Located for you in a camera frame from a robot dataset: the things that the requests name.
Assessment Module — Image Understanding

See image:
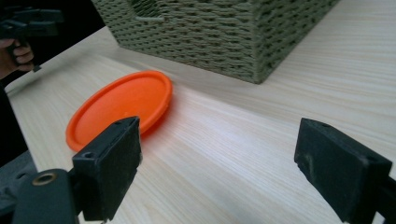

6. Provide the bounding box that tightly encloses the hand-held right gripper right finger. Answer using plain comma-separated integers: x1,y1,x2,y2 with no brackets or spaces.
293,117,393,224

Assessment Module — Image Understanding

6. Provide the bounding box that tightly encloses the green woven basket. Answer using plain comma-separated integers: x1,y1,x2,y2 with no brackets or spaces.
91,0,342,85

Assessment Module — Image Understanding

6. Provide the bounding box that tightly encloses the orange plastic plate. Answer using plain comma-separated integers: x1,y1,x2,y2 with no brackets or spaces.
65,70,174,153

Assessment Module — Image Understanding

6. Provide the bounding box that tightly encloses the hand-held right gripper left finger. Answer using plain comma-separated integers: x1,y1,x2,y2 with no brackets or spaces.
71,116,143,222

